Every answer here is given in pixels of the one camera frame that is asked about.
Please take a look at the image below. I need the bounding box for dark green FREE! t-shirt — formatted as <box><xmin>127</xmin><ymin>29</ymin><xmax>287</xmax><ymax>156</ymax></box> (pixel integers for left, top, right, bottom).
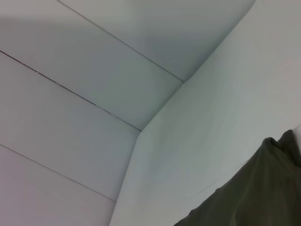
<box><xmin>173</xmin><ymin>129</ymin><xmax>301</xmax><ymax>226</ymax></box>

